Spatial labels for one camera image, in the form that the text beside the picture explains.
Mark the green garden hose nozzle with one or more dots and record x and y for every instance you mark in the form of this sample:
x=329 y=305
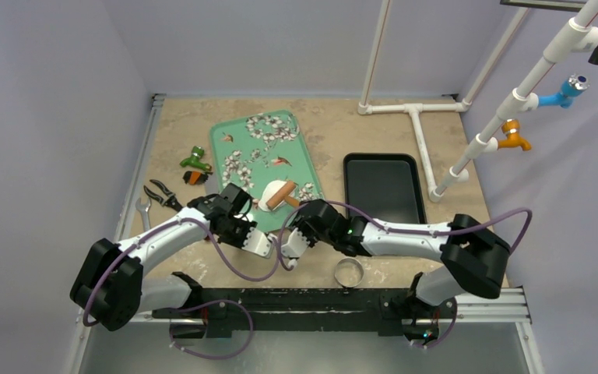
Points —
x=194 y=160

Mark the green floral tray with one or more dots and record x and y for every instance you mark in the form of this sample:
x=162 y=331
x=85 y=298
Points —
x=253 y=151

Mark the black grey pliers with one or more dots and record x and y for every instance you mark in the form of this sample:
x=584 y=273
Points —
x=167 y=198

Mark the aluminium frame rail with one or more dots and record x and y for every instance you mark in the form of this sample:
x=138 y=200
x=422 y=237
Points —
x=82 y=333

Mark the black baking tray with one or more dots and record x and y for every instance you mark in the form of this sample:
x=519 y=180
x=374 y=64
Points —
x=385 y=186

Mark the white dough ball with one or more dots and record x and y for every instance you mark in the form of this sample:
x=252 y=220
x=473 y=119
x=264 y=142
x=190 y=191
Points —
x=262 y=200

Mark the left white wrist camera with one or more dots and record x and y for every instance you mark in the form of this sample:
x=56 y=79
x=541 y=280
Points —
x=257 y=243

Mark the wooden rolling pin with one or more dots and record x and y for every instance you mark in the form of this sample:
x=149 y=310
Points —
x=281 y=192

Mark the orange faucet tap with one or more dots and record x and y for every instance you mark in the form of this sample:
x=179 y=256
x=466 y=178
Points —
x=513 y=139

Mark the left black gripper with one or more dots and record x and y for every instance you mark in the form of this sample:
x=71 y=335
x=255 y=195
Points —
x=247 y=227

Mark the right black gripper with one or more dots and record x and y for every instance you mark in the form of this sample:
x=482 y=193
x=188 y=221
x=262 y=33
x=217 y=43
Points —
x=303 y=227

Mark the orange black hex key set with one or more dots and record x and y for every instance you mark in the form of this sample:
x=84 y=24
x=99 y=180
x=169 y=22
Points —
x=196 y=177

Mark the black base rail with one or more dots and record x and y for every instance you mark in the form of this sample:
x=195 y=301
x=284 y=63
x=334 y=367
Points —
x=387 y=312

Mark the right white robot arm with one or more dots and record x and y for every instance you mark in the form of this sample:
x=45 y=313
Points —
x=473 y=259

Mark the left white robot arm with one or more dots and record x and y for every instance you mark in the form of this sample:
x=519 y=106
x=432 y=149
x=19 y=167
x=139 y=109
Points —
x=112 y=285

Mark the metal scraper wooden handle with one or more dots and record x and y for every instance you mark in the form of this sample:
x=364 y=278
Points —
x=212 y=187

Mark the silver open-end wrench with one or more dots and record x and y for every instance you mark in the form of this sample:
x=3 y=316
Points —
x=143 y=208

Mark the white pvc pipe frame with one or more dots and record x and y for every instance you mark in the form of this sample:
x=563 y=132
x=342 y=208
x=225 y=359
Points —
x=531 y=43

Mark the blue faucet tap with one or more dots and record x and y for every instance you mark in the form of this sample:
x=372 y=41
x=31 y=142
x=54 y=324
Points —
x=570 y=89

